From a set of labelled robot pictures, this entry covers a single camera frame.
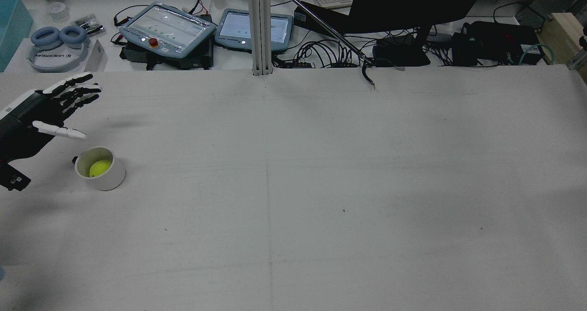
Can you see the thin metal rod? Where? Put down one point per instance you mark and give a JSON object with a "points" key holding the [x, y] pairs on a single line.
{"points": [[321, 23]]}

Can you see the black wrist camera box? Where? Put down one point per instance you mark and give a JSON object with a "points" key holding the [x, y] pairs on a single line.
{"points": [[13, 179]]}

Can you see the black device under pendant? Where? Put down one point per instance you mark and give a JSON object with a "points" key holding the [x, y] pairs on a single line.
{"points": [[192, 59]]}

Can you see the light blue headphones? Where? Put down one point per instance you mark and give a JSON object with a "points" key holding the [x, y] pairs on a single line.
{"points": [[50, 38]]}

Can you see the battery pack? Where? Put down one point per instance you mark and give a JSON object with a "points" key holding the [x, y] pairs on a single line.
{"points": [[89, 24]]}

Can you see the teach pendant with red button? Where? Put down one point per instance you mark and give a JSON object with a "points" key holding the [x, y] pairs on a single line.
{"points": [[167, 29]]}

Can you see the blue-grey teach pendant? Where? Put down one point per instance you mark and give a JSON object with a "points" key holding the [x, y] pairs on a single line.
{"points": [[234, 29]]}

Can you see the teal box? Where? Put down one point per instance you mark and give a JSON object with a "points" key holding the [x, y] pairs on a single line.
{"points": [[11, 26]]}

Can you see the aluminium post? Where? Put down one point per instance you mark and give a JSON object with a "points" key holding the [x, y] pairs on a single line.
{"points": [[260, 26]]}

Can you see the white card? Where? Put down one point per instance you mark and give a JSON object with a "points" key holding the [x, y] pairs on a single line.
{"points": [[95, 56]]}

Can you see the black electronics box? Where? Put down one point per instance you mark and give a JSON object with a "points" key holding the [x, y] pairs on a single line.
{"points": [[495, 40]]}

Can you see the yellow-green tennis ball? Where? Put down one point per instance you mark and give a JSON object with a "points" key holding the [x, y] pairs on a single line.
{"points": [[100, 168]]}

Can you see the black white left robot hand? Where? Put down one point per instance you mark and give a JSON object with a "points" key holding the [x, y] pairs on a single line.
{"points": [[27, 123]]}

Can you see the clear tape roll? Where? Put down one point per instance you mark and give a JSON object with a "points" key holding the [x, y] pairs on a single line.
{"points": [[58, 10]]}

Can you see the black monitor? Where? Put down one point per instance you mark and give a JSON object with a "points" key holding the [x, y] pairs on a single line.
{"points": [[412, 3]]}

